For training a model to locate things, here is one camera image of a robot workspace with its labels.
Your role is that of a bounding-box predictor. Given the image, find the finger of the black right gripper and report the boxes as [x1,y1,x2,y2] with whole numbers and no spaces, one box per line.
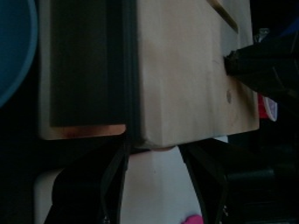
[223,31,299,74]
[228,67,299,112]

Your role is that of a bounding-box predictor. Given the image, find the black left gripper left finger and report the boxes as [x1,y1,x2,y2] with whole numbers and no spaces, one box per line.
[44,139,130,224]

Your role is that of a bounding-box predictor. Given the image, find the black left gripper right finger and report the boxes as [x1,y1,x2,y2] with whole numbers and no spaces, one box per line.
[178,142,229,224]

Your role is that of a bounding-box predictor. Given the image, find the wooden box with slot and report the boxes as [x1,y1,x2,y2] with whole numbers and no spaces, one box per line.
[37,0,260,151]

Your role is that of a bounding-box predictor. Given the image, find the red plastic cup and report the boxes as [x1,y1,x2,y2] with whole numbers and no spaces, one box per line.
[256,92,279,123]

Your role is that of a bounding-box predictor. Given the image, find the blue bowl with handles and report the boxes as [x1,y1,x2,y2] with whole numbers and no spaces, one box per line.
[0,0,40,109]

